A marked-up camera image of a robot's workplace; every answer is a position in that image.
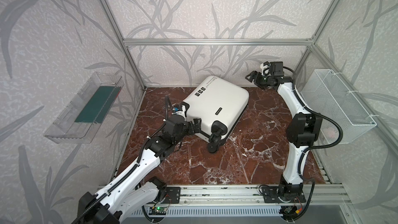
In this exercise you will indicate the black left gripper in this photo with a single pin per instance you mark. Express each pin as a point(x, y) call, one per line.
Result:
point(193, 125)

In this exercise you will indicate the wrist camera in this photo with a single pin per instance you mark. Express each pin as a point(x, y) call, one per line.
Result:
point(179, 110)
point(264, 68)

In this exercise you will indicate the pink object in basket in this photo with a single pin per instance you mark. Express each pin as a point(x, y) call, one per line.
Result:
point(330, 133)

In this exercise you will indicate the aluminium front rail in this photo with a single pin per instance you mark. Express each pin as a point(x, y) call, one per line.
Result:
point(222, 195)

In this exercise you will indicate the right circuit board with wires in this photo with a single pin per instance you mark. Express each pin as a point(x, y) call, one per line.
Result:
point(290, 211)

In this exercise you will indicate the clear plastic wall shelf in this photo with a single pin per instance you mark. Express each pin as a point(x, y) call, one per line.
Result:
point(64, 130)

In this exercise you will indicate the green board in shelf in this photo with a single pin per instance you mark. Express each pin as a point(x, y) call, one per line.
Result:
point(98, 106)

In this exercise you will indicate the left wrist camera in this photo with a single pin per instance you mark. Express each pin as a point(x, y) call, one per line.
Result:
point(179, 110)

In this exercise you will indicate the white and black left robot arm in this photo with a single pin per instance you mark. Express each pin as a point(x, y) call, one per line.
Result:
point(154, 151)

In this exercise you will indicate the left green circuit board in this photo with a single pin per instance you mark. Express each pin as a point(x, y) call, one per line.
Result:
point(157, 211)

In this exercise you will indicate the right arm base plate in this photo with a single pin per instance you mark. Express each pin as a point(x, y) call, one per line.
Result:
point(270, 195)

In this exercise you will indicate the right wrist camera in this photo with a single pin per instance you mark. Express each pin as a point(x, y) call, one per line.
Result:
point(264, 68)

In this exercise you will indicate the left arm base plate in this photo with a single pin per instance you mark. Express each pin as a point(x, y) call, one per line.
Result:
point(168, 195)

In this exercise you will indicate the white wire mesh basket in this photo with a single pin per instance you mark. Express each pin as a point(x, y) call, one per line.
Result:
point(326, 93)

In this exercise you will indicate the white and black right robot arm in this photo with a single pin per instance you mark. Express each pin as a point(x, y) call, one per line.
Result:
point(302, 132)

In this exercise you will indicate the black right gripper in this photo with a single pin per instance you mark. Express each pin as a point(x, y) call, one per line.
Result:
point(258, 77)

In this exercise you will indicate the black and white suitcase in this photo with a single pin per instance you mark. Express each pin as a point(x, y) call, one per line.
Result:
point(220, 105)

